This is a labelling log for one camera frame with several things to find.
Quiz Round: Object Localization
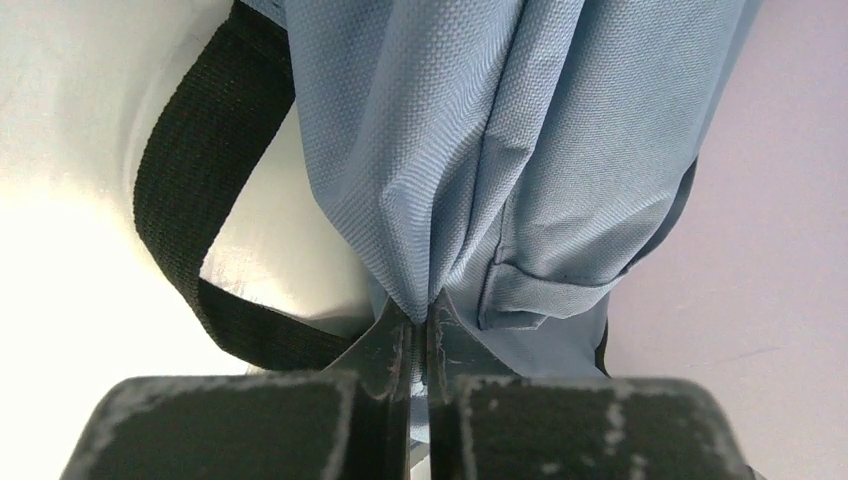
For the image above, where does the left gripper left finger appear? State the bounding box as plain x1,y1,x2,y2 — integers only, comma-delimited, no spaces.
63,303,412,479

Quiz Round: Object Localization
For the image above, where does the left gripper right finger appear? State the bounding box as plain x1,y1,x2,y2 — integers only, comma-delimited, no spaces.
425,294,755,480

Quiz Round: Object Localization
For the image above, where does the blue student backpack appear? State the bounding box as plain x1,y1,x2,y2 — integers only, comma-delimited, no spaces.
132,0,766,445

